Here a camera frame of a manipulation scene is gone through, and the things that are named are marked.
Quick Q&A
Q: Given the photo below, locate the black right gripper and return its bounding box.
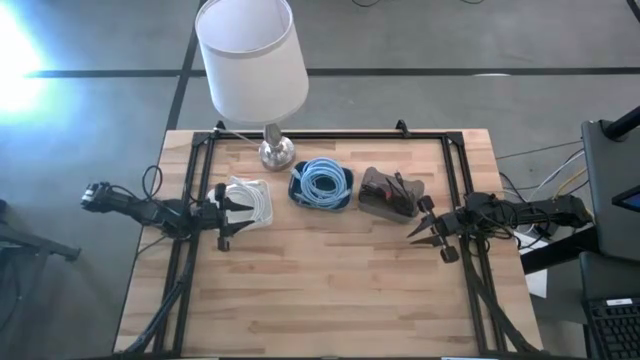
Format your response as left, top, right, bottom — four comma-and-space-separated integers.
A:
407, 194, 466, 265

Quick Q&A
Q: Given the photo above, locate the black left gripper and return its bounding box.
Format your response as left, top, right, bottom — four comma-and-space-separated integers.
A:
197, 182, 256, 252

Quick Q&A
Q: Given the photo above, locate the black USB cable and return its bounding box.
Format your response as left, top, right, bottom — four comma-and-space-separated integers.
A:
384, 171, 419, 216

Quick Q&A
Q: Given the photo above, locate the white plastic bin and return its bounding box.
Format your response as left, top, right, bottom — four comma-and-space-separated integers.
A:
208, 176, 274, 229

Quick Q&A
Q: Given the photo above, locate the silver lamp base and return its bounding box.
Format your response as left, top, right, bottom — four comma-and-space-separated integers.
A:
258, 123, 296, 172

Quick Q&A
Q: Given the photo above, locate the grey translucent plastic bin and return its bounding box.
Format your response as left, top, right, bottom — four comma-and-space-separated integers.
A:
357, 166, 426, 225

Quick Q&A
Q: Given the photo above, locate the teal plastic bin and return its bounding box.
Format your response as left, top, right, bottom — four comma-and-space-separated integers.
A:
288, 159, 355, 212

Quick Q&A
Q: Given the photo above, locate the white paper sheet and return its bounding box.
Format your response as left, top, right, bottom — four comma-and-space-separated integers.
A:
517, 234, 550, 300

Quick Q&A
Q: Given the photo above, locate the black stand leg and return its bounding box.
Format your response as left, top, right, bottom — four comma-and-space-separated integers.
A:
0, 199, 82, 262

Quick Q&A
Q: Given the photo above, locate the small blue screen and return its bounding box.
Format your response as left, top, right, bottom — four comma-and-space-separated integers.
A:
612, 184, 640, 214

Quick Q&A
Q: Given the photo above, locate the black keyboard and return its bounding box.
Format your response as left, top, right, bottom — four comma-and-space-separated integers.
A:
582, 294, 640, 360

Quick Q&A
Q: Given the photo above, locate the black metal table frame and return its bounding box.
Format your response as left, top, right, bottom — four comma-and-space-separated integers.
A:
119, 119, 544, 359

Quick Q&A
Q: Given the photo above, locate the thin grey floor cable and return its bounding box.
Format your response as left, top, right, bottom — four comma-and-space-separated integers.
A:
495, 140, 584, 160

